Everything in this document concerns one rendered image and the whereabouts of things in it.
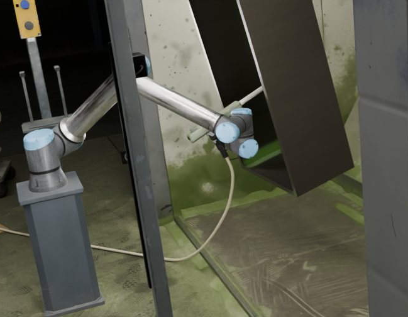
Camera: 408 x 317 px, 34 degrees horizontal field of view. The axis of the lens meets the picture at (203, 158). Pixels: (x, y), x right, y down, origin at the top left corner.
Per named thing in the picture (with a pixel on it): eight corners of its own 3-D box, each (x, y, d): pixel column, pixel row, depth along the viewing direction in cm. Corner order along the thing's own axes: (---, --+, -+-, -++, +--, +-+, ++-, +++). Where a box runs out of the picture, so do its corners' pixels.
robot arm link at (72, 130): (35, 141, 335) (122, 50, 295) (56, 131, 350) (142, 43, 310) (54, 165, 335) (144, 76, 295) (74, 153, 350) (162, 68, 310)
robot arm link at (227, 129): (104, 59, 287) (239, 127, 271) (119, 53, 298) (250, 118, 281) (98, 82, 293) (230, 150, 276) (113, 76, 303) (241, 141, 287)
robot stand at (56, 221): (45, 320, 330) (19, 202, 310) (40, 293, 358) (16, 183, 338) (105, 304, 338) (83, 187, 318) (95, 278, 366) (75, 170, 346)
